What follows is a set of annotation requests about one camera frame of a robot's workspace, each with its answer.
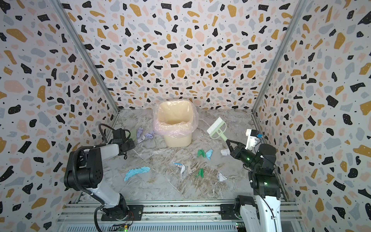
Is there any green plastic dustpan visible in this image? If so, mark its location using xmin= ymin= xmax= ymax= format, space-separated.
xmin=129 ymin=129 xmax=137 ymax=141

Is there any green hand brush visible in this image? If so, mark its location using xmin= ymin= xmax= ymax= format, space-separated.
xmin=207 ymin=117 xmax=227 ymax=142

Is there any cream trash bin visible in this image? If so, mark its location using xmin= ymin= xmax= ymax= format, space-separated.
xmin=153 ymin=100 xmax=196 ymax=148

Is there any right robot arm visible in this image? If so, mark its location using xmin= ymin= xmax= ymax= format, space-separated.
xmin=226 ymin=139 xmax=282 ymax=232

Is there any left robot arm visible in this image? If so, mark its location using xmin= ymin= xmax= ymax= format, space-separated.
xmin=63 ymin=129 xmax=135 ymax=221

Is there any purple white paper scrap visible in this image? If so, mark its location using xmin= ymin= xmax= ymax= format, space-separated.
xmin=136 ymin=128 xmax=146 ymax=144

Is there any white crumpled paper scrap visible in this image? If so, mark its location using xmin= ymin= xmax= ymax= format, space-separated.
xmin=217 ymin=172 xmax=227 ymax=182

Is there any small green paper scrap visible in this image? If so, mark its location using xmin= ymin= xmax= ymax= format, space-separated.
xmin=195 ymin=168 xmax=204 ymax=178

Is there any teal paper scrap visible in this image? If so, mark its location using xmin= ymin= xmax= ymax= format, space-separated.
xmin=124 ymin=166 xmax=151 ymax=181

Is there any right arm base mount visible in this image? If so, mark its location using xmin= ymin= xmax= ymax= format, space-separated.
xmin=219 ymin=204 xmax=241 ymax=220

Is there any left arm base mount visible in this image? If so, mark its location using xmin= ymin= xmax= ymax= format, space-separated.
xmin=100 ymin=205 xmax=144 ymax=222

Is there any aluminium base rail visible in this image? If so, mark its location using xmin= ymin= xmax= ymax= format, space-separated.
xmin=55 ymin=200 xmax=306 ymax=232

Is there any left aluminium corner post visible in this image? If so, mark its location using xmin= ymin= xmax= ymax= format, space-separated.
xmin=50 ymin=0 xmax=119 ymax=114

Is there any aluminium corner post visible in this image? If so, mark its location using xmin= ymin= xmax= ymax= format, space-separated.
xmin=50 ymin=0 xmax=119 ymax=114
xmin=251 ymin=0 xmax=308 ymax=114

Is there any right aluminium corner post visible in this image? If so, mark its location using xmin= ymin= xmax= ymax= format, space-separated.
xmin=251 ymin=0 xmax=308 ymax=114

